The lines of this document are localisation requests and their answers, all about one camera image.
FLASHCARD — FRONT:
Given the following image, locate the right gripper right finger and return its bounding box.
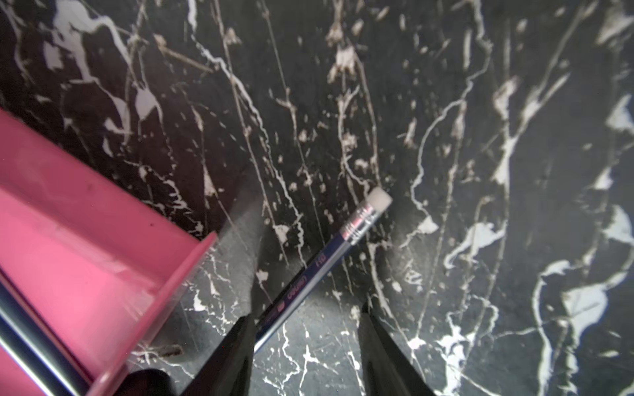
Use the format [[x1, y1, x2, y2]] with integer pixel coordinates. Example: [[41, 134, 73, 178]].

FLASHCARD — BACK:
[[358, 302, 434, 396]]

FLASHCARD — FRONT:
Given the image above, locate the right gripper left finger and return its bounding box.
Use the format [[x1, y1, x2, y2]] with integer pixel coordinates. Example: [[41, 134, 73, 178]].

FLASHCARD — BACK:
[[182, 314, 255, 396]]

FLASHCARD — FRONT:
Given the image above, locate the dark blue pencil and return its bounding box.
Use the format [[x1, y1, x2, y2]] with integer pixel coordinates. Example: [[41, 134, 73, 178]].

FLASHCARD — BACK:
[[254, 187, 393, 352], [1, 277, 90, 395]]

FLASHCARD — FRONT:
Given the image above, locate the pink bottom drawer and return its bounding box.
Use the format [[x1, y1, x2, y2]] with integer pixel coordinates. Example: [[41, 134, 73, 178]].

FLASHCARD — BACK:
[[1, 113, 216, 395]]

